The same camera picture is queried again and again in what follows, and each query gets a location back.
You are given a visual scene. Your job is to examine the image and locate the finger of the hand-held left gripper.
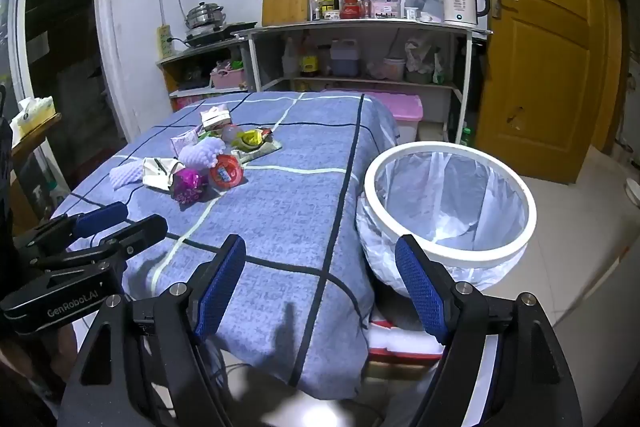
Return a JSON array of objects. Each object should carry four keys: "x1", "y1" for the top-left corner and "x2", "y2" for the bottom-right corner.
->
[
  {"x1": 17, "y1": 201, "x2": 130, "y2": 259},
  {"x1": 31, "y1": 213, "x2": 169, "y2": 279}
]

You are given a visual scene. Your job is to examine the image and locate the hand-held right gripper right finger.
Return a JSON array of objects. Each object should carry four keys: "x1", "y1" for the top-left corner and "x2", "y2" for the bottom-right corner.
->
[{"x1": 395, "y1": 234, "x2": 583, "y2": 427}]

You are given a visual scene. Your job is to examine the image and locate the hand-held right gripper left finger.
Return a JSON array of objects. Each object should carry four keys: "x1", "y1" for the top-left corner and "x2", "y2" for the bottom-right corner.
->
[{"x1": 60, "y1": 234, "x2": 248, "y2": 427}]

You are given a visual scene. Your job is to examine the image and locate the white foam sheet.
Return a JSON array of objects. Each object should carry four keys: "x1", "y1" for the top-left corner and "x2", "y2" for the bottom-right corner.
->
[{"x1": 109, "y1": 159, "x2": 151, "y2": 190}]

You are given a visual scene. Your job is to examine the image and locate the purple foil wrapper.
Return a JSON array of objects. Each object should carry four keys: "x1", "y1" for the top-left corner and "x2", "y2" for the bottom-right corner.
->
[{"x1": 170, "y1": 169, "x2": 209, "y2": 208}]

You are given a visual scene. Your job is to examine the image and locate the pale purple foam net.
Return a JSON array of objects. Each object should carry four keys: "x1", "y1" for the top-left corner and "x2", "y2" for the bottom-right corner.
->
[{"x1": 178, "y1": 137, "x2": 227, "y2": 170}]

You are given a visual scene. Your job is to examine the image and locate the pink packet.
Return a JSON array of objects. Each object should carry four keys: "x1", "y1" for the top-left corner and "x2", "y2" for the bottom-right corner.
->
[{"x1": 170, "y1": 129, "x2": 201, "y2": 156}]

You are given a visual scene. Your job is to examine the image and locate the pink and white carton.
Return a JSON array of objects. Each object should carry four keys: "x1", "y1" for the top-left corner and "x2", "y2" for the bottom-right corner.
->
[{"x1": 199, "y1": 106, "x2": 232, "y2": 133}]

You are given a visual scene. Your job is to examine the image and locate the yellow wrapper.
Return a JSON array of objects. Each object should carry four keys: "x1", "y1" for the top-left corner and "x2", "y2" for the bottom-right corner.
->
[{"x1": 239, "y1": 130, "x2": 264, "y2": 152}]

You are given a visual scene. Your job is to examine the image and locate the white wrapper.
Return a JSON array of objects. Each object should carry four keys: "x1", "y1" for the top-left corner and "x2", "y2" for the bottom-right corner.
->
[{"x1": 235, "y1": 137, "x2": 282, "y2": 164}]

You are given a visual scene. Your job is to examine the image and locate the red and white box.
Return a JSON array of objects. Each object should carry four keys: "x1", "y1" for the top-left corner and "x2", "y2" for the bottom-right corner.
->
[{"x1": 367, "y1": 316, "x2": 446, "y2": 363}]

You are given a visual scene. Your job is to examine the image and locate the blue checked tablecloth table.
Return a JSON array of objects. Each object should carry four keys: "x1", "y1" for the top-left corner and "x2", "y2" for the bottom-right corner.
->
[{"x1": 50, "y1": 91, "x2": 401, "y2": 403}]

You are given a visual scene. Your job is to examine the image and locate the yellow tissue box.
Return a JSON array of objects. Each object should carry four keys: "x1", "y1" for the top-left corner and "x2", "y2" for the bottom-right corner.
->
[{"x1": 10, "y1": 96, "x2": 56, "y2": 138}]

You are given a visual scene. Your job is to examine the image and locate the pink basket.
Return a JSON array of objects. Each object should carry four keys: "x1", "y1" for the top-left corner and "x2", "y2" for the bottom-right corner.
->
[{"x1": 209, "y1": 61, "x2": 249, "y2": 89}]

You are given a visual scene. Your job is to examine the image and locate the pink lid storage box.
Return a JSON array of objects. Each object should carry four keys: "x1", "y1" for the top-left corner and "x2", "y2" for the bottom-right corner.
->
[{"x1": 320, "y1": 89, "x2": 424, "y2": 143}]

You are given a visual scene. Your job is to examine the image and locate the yellow power strip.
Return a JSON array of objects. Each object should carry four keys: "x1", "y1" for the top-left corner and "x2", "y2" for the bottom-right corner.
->
[{"x1": 157, "y1": 24, "x2": 174, "y2": 60}]

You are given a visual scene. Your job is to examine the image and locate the low wooden shelf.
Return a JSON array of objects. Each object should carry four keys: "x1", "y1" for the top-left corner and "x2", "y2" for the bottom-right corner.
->
[{"x1": 157, "y1": 37, "x2": 251, "y2": 113}]

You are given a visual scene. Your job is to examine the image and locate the black induction cooker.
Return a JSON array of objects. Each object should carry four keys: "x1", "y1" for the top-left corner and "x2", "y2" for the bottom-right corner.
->
[{"x1": 184, "y1": 22, "x2": 259, "y2": 48}]

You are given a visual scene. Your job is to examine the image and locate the steel pot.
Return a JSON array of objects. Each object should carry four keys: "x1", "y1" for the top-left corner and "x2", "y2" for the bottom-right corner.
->
[{"x1": 184, "y1": 1, "x2": 227, "y2": 30}]

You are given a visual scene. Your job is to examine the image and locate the white plastic jug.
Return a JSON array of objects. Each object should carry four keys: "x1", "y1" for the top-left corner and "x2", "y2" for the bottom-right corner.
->
[{"x1": 282, "y1": 36, "x2": 301, "y2": 78}]

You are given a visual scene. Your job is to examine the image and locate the crumpled plastic bags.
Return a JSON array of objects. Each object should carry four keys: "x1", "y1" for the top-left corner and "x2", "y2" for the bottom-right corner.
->
[{"x1": 404, "y1": 37, "x2": 441, "y2": 83}]

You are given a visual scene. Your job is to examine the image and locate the dark bottle with yellow label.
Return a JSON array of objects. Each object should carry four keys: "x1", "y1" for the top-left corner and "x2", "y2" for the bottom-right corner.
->
[{"x1": 299, "y1": 36, "x2": 320, "y2": 77}]

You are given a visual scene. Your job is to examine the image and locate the purple plastic jug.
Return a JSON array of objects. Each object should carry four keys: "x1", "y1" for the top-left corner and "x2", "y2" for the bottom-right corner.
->
[{"x1": 329, "y1": 39, "x2": 361, "y2": 77}]

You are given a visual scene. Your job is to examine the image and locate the yellow wooden door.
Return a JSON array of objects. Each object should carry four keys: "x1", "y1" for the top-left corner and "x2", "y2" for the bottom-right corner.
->
[{"x1": 472, "y1": 0, "x2": 627, "y2": 186}]

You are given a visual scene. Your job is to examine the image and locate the white shelf unit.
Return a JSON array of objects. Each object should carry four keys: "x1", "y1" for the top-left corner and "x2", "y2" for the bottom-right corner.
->
[{"x1": 239, "y1": 17, "x2": 474, "y2": 144}]

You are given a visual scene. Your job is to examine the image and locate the clear plastic container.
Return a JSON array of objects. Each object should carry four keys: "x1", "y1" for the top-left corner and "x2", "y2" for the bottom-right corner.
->
[{"x1": 399, "y1": 0, "x2": 445, "y2": 20}]

